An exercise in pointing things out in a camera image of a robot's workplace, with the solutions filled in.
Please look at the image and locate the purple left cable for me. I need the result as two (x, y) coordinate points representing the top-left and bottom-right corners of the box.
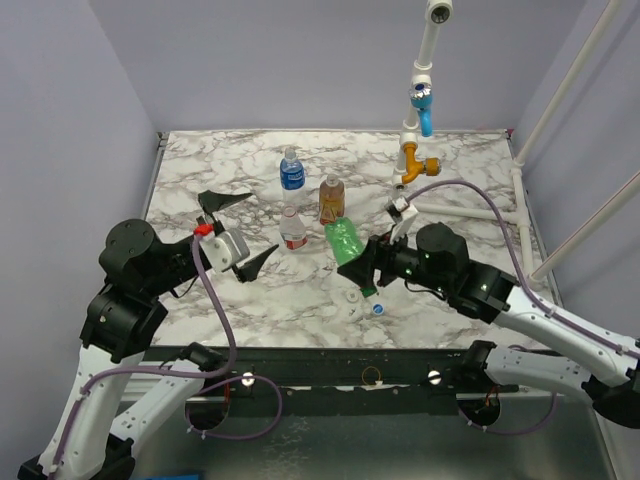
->
(47, 234), (284, 480)

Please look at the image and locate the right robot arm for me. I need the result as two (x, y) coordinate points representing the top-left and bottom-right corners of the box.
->
(325, 220), (639, 429)

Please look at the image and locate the clear bottle red cap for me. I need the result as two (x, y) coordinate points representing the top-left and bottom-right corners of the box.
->
(279, 205), (308, 251)

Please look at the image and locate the orange pipe valve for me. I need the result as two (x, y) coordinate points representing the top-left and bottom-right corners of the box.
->
(401, 142), (441, 185)

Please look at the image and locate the gold red label bottle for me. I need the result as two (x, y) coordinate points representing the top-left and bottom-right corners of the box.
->
(319, 174), (345, 225)

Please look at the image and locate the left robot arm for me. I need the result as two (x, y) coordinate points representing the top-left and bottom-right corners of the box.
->
(17, 190), (273, 479)

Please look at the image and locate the white diagonal pole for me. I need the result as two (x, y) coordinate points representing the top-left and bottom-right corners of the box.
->
(514, 1), (623, 169)

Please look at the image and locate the black mounting rail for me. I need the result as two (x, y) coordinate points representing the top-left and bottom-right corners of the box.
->
(139, 344), (521, 419)

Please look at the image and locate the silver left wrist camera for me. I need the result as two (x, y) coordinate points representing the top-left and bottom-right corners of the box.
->
(194, 224), (250, 273)

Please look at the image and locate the white PVC pipe frame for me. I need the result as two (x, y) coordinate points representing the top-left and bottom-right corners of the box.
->
(388, 0), (546, 294)

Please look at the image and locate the blue label Pocari bottle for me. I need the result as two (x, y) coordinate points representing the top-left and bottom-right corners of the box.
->
(279, 147), (306, 206)

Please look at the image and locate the green plastic bottle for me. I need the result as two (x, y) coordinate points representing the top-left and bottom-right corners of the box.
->
(324, 217), (377, 298)

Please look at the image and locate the blue pipe valve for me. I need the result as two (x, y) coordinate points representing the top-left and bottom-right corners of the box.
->
(409, 82), (433, 137)

